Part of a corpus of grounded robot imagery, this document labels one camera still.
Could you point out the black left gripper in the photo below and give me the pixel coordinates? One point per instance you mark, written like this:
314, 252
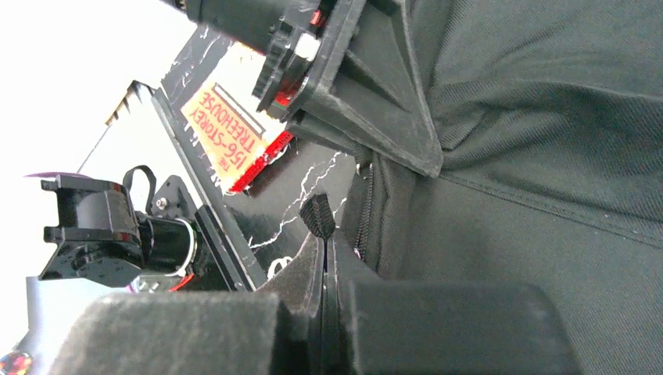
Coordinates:
349, 67

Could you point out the black backpack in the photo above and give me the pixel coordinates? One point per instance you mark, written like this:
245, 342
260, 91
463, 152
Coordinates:
549, 116

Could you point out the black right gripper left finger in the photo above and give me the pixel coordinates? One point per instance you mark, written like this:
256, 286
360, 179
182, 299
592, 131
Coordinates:
274, 330

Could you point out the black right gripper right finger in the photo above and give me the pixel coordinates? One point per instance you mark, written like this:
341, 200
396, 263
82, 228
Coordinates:
377, 326

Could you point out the red Treehouse paperback book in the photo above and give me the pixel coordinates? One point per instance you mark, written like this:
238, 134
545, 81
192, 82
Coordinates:
238, 145

